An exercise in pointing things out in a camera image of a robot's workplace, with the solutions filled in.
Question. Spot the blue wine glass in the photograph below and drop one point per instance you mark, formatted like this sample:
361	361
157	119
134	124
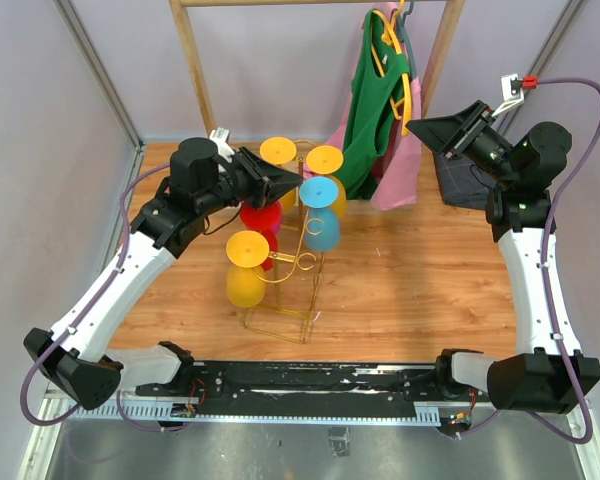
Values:
319	194

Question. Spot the green garment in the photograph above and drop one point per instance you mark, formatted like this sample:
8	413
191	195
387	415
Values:
369	124

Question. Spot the dark grey folded cloth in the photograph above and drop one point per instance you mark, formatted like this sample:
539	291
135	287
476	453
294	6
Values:
462	184

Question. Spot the gold wire wine glass rack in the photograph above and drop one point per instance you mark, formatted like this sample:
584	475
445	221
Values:
293	275

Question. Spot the pink garment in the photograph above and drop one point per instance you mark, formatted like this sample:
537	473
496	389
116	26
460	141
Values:
397	170

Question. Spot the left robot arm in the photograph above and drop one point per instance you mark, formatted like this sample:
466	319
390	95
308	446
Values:
205	176

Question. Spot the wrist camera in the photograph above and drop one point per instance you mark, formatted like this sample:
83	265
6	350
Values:
220	136
513	89

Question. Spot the yellow clothes hanger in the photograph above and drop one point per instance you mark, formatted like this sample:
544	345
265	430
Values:
389	51

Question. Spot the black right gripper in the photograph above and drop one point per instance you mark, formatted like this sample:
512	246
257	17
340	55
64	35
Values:
452	135

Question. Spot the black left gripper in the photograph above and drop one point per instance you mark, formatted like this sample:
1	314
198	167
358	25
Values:
263	190

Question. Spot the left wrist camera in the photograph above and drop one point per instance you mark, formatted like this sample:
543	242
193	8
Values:
220	136

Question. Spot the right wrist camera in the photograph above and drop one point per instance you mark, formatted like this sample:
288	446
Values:
513	89

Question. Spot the red wine glass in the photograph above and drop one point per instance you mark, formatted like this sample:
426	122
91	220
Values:
266	221

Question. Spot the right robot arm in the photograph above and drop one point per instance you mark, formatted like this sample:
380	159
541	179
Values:
548	369

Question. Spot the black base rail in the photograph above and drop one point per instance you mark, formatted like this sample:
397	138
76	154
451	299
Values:
308	392

